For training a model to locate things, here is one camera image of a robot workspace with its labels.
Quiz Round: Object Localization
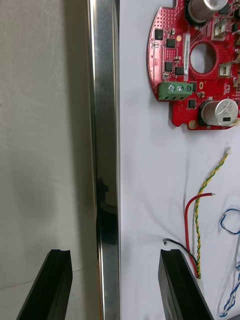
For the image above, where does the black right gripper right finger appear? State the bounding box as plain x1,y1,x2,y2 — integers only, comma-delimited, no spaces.
158,248,215,320

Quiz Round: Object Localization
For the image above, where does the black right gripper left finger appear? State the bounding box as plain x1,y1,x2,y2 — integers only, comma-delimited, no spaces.
16,248,74,320

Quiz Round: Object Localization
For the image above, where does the blue-white twisted wire harness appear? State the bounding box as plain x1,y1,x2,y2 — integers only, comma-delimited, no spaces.
217,207,240,318

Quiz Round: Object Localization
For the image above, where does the round red circuit board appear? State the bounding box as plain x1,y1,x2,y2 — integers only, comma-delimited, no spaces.
146,0,240,131

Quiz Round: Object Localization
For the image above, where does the white sheet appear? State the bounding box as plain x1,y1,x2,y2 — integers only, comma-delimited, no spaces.
118,0,240,320

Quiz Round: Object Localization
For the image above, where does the red black green-yellow wire harness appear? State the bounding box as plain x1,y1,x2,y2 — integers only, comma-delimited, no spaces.
162,146,232,281

